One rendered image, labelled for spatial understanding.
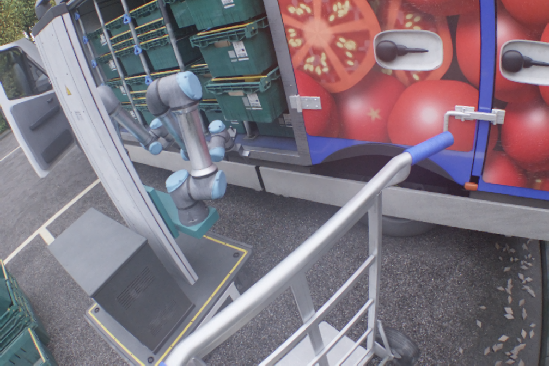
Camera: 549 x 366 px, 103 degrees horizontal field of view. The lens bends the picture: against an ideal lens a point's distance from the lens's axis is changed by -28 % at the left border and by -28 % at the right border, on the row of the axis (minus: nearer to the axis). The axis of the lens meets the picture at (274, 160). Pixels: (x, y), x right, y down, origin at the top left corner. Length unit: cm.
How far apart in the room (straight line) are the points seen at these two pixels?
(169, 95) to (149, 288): 81
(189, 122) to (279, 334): 121
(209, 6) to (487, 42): 124
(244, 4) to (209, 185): 83
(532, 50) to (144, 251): 173
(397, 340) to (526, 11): 141
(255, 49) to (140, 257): 106
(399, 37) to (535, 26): 57
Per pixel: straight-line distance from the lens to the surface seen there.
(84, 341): 242
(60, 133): 439
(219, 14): 155
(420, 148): 65
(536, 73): 138
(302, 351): 171
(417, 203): 170
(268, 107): 157
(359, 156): 159
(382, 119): 145
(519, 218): 175
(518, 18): 128
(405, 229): 203
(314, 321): 81
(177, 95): 115
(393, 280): 189
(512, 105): 138
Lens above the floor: 158
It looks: 31 degrees down
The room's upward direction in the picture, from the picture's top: 15 degrees counter-clockwise
